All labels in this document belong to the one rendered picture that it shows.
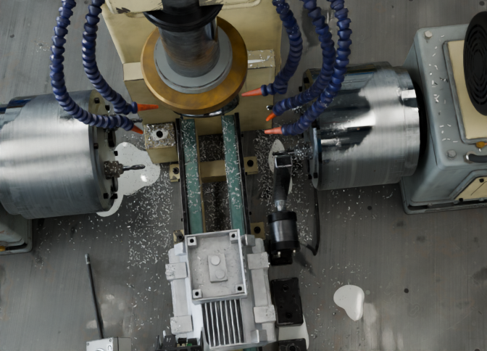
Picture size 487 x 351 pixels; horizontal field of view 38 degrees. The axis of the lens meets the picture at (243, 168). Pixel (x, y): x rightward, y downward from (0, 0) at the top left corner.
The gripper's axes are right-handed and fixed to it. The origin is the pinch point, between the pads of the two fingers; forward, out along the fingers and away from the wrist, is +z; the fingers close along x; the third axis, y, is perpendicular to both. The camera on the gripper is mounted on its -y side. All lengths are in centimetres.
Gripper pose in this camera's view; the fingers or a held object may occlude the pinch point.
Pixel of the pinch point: (188, 349)
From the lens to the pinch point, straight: 125.3
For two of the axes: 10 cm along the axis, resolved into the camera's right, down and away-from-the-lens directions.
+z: -0.3, -2.2, 9.8
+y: -1.0, -9.7, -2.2
